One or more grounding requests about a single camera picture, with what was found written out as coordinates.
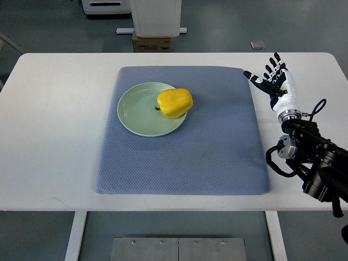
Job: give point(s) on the light green plate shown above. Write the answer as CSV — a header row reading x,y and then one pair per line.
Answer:
x,y
137,111

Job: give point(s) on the white table leg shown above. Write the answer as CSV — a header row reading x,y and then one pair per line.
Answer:
x,y
276,237
76,235

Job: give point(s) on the yellow bell pepper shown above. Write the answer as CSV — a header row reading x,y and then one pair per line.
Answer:
x,y
174,103

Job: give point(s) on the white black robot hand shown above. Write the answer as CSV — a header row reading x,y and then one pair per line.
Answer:
x,y
278,83

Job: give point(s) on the white table leg right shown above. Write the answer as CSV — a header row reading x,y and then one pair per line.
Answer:
x,y
276,237

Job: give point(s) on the white table leg left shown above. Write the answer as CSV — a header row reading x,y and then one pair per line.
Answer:
x,y
76,235

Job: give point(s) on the blue quilted mat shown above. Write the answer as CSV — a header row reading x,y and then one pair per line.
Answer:
x,y
217,150

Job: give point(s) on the small grey floor tile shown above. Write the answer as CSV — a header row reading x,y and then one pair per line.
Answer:
x,y
257,45

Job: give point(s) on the white cabinet with slot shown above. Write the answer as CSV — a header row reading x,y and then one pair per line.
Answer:
x,y
105,7

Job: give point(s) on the white chair part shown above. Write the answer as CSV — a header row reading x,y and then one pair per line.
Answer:
x,y
6,41

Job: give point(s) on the brown cardboard box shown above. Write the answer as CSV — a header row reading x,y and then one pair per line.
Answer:
x,y
151,45

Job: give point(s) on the grey metal floor plate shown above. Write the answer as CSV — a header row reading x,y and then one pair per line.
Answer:
x,y
178,249

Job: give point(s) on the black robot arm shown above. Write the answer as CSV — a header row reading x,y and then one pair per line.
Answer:
x,y
321,164

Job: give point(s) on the white machine on stand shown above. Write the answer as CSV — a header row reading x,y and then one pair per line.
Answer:
x,y
155,19

